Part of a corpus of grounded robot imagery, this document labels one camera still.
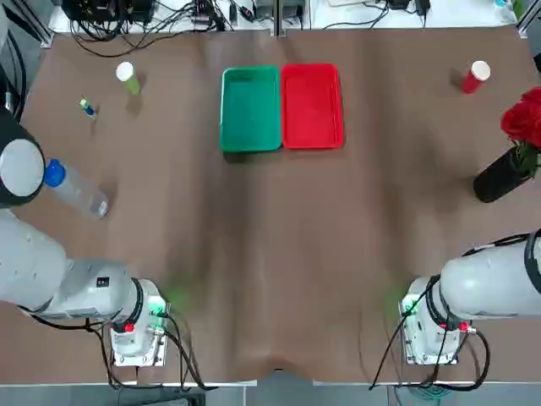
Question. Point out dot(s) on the grey finned power supply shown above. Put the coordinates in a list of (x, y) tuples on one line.
[(291, 8)]

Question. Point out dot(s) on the black cylindrical vase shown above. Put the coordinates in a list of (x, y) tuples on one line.
[(498, 179)]

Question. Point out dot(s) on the green paper cup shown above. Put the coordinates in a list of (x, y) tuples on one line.
[(127, 76)]

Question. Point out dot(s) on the green plastic tray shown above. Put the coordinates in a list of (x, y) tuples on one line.
[(250, 110)]

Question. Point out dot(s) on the red plastic tray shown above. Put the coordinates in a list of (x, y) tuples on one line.
[(312, 108)]

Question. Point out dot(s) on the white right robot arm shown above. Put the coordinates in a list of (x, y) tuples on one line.
[(482, 283)]

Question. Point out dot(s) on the red rose bouquet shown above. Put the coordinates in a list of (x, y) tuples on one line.
[(522, 120)]

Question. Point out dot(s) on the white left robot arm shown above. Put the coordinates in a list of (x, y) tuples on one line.
[(29, 258)]

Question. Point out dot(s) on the aluminium frame post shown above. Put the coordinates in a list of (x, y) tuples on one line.
[(279, 17)]

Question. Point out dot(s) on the black electronics box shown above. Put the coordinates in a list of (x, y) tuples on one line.
[(105, 10)]

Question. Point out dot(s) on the usb hub with plugs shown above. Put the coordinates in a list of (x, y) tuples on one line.
[(202, 18)]

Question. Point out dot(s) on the green and blue block stack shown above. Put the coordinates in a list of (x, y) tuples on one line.
[(88, 108)]

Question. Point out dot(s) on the red paper cup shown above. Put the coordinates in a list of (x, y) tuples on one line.
[(475, 78)]

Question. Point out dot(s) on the clear bottle with blue cap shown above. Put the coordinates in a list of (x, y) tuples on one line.
[(78, 190)]

